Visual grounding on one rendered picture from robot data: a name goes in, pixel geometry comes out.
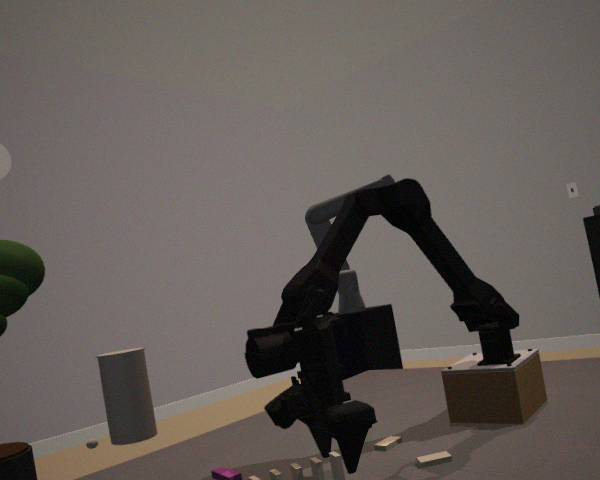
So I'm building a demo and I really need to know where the purple domino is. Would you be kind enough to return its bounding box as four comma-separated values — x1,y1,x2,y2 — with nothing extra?
211,466,242,480

